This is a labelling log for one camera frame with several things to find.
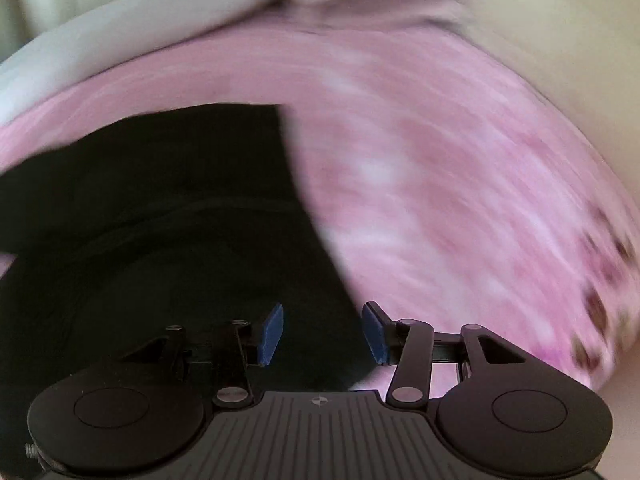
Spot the black garment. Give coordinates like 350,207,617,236
0,103,386,441

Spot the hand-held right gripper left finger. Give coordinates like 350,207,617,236
120,302,284,407

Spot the pink floral bed blanket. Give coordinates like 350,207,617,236
0,25,640,396

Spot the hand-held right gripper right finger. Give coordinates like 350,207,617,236
362,301,528,407

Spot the striped light quilt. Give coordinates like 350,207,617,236
0,0,301,128

